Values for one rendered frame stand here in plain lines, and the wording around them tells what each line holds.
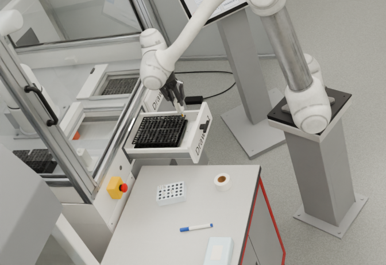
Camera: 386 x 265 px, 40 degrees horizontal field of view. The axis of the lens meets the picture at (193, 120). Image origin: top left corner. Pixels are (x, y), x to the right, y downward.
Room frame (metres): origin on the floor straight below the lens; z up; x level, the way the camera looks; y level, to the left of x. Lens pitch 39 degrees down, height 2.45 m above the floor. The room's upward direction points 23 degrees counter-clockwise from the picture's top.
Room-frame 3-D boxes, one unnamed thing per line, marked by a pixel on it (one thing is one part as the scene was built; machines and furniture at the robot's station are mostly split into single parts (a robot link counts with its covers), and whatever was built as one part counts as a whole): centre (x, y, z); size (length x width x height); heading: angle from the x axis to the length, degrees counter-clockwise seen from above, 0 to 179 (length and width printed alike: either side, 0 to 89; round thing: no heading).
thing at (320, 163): (1.83, -0.52, 0.38); 0.30 x 0.30 x 0.76; 34
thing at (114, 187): (1.70, 0.42, 0.88); 0.07 x 0.05 x 0.07; 150
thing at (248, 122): (2.68, -0.44, 0.51); 0.50 x 0.45 x 1.02; 6
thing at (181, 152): (1.94, 0.17, 0.86); 0.40 x 0.26 x 0.06; 60
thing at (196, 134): (1.84, -0.01, 0.87); 0.29 x 0.02 x 0.11; 150
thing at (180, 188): (1.64, 0.21, 0.78); 0.12 x 0.08 x 0.04; 74
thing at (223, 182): (1.58, -0.02, 0.78); 0.07 x 0.07 x 0.04
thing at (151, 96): (2.27, 0.11, 0.87); 0.29 x 0.02 x 0.11; 150
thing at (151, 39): (1.94, 0.04, 1.31); 0.13 x 0.11 x 0.16; 165
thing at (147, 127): (1.94, 0.16, 0.87); 0.22 x 0.18 x 0.06; 60
